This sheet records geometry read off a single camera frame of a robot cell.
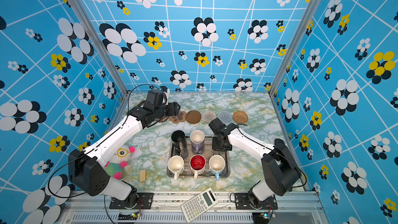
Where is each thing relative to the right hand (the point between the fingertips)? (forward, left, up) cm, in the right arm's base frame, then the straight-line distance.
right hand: (219, 147), depth 86 cm
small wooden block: (-15, +41, -3) cm, 44 cm away
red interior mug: (-8, +12, -4) cm, 15 cm away
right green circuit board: (-32, -17, -6) cm, 37 cm away
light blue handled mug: (-8, +2, -4) cm, 9 cm away
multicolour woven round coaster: (+24, +6, -4) cm, 25 cm away
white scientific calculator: (-27, +11, -4) cm, 30 cm away
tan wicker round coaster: (+24, -16, -4) cm, 29 cm away
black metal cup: (+5, +24, 0) cm, 24 cm away
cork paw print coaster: (+23, +26, -4) cm, 35 cm away
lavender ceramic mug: (+7, +13, -3) cm, 15 cm away
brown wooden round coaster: (+24, +17, -4) cm, 30 cm away
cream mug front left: (-10, +24, -3) cm, 26 cm away
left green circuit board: (-32, +45, -7) cm, 55 cm away
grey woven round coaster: (+25, -5, -4) cm, 25 cm away
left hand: (+15, +23, +19) cm, 33 cm away
